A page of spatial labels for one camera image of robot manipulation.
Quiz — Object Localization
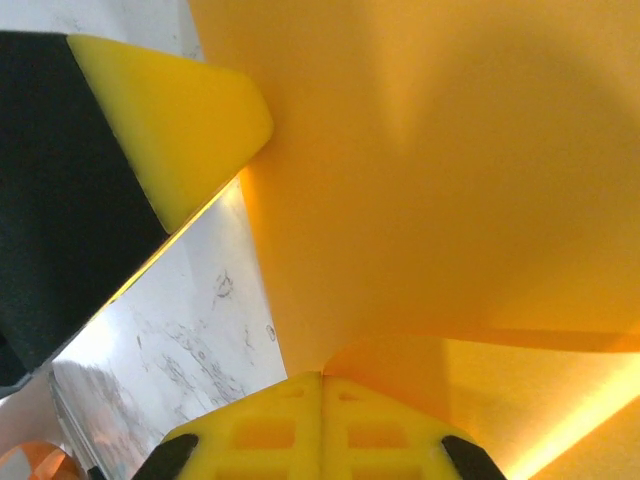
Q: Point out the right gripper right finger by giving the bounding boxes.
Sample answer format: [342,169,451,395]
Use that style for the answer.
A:
[322,374,507,480]

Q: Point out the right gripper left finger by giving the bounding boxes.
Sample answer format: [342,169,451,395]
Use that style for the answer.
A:
[130,370,322,480]

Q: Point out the aluminium extrusion frame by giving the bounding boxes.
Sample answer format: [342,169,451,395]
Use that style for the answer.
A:
[47,364,101,480]

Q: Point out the yellow paper sheet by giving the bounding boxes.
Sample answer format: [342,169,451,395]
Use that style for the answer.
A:
[187,0,640,480]

